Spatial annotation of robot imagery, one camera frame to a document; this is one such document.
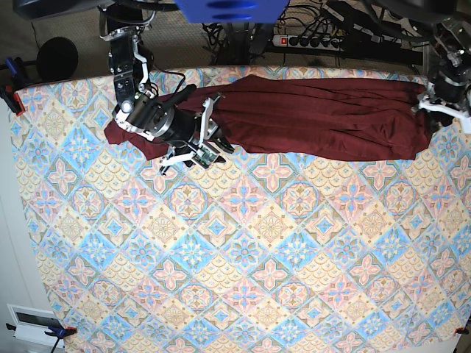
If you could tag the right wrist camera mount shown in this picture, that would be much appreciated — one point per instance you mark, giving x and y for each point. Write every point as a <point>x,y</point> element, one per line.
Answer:
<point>193,139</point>

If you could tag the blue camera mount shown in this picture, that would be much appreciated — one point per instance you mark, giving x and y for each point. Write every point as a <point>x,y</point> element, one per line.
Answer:
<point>232,11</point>

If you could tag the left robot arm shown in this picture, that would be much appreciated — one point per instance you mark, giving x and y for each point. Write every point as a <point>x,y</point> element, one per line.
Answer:
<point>448,88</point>

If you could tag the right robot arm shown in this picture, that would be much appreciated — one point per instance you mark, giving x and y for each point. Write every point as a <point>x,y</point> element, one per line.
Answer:
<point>121,25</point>

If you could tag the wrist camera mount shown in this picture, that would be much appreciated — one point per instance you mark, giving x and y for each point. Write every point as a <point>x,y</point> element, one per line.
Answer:
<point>193,139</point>
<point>441,108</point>

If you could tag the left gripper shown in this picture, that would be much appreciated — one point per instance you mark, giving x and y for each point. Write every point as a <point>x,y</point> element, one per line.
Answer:
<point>441,110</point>

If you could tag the orange right clamp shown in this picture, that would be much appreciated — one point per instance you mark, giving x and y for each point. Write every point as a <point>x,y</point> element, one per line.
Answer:
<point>461,331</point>

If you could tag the patterned tablecloth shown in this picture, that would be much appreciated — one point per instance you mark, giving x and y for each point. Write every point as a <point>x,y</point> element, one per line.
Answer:
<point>265,253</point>

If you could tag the maroon t-shirt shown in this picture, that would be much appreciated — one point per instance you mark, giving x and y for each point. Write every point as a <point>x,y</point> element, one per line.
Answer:
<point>351,119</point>

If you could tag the blue orange lower clamp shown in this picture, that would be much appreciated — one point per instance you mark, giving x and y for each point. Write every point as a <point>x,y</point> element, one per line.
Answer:
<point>53,337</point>

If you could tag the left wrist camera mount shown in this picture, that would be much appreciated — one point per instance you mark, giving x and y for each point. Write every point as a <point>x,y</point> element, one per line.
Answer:
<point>441,108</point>

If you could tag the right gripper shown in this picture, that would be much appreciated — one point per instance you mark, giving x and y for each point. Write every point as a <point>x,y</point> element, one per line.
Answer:
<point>163,108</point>

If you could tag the white wall socket plate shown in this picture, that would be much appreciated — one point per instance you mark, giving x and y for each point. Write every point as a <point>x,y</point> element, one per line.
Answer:
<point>31,324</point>

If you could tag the black power strip red switch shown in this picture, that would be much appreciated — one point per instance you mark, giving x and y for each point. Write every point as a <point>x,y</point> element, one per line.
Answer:
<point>323,42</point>

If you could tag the black round stool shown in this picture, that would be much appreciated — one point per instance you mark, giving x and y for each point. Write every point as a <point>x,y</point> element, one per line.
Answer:
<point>57,60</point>

